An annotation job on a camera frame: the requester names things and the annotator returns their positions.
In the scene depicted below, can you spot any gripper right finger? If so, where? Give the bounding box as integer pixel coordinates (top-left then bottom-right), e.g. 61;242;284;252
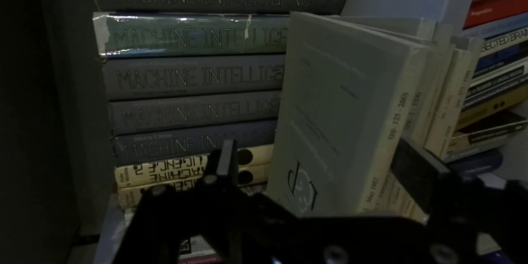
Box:
389;137;528;264

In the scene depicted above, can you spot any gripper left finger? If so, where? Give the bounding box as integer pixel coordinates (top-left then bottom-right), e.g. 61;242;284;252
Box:
112;139;298;264

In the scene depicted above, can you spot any cream hardcover encyclopedia book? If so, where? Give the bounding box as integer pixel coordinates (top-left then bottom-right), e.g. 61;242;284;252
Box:
117;164;271;211
114;144;275;189

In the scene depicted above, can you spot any blue-grey hardcover encyclopedia book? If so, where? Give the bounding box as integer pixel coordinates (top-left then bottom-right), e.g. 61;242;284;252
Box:
112;119;278;167

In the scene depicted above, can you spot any stack of assorted colourful books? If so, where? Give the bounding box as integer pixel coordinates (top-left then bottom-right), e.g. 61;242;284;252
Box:
443;0;528;176

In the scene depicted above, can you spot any glossy green hardcover encyclopedia book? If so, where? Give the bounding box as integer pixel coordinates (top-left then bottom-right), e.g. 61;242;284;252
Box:
92;12;290;59

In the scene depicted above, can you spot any white and red booklet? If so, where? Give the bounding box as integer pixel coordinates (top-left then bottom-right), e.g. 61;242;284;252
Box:
177;235;222;264

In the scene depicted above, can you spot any row of cream paper journals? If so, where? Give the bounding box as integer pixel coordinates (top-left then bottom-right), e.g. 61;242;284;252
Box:
330;16;484;224

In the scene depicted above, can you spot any grey paper journal with logo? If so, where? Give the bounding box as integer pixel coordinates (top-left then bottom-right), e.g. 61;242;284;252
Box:
265;11;434;218

